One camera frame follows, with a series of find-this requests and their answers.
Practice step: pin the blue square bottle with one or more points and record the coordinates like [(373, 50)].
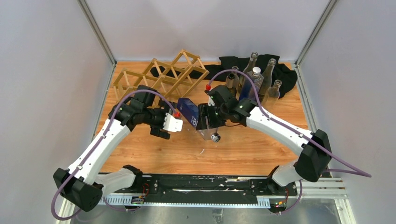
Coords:
[(251, 84), (190, 111)]

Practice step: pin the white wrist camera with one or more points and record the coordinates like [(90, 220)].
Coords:
[(172, 124), (211, 101)]

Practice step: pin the dark brown wine bottle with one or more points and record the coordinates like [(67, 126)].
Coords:
[(232, 81)]

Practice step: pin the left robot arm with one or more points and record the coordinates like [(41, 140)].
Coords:
[(81, 183)]

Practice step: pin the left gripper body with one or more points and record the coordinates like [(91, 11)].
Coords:
[(157, 117)]

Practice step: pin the clear bottle pale label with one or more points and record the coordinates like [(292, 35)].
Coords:
[(267, 79)]

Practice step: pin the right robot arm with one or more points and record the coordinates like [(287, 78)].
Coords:
[(312, 148)]

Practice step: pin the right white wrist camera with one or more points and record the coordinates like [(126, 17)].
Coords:
[(211, 101)]

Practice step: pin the wooden wine rack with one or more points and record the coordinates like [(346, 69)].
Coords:
[(173, 79)]

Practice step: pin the black cloth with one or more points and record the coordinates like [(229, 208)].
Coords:
[(280, 72)]

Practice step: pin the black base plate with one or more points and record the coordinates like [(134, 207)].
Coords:
[(207, 189)]

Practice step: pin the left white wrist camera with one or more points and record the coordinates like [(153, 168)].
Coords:
[(172, 124)]

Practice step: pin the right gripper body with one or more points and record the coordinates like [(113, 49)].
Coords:
[(215, 121)]

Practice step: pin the clear bottle black gold label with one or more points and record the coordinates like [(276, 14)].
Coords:
[(248, 68)]

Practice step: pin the aluminium rail frame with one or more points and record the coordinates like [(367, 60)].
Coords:
[(324, 188)]

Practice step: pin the small clear bottle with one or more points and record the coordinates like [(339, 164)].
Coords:
[(235, 70)]

